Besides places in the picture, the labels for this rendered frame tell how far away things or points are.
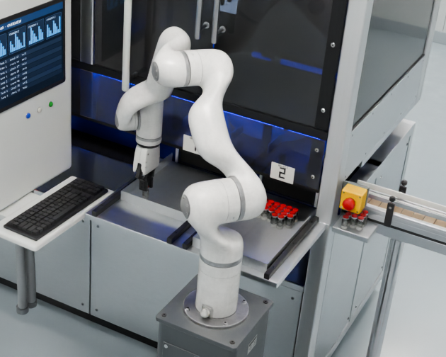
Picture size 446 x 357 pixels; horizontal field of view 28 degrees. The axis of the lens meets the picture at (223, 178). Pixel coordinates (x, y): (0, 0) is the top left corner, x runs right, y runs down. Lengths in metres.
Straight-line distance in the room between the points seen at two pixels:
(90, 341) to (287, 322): 0.93
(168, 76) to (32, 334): 1.72
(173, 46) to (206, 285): 0.67
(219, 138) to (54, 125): 0.97
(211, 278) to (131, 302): 1.19
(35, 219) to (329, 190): 0.98
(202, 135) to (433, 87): 4.40
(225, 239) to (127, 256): 1.16
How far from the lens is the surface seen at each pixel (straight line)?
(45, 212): 3.06
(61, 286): 3.81
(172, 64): 2.43
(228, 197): 2.33
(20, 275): 3.55
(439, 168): 5.50
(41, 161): 3.21
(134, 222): 2.91
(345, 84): 2.78
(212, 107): 2.41
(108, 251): 3.55
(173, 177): 3.18
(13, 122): 3.02
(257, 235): 2.89
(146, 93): 2.76
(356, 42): 2.73
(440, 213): 3.10
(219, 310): 2.52
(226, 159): 2.38
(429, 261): 4.58
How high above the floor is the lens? 2.43
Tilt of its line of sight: 29 degrees down
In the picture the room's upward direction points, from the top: 5 degrees clockwise
